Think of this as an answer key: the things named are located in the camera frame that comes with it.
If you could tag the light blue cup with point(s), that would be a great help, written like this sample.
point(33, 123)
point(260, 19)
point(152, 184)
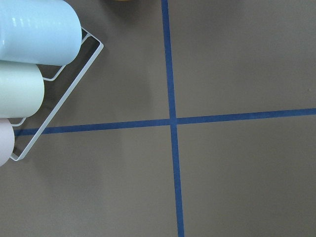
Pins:
point(44, 32)

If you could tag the mint green cup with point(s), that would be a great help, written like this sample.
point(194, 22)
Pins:
point(21, 89)

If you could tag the pale pink cup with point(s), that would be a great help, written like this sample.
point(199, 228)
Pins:
point(7, 140)

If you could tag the white wire cup rack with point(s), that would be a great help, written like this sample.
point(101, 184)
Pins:
point(59, 83)

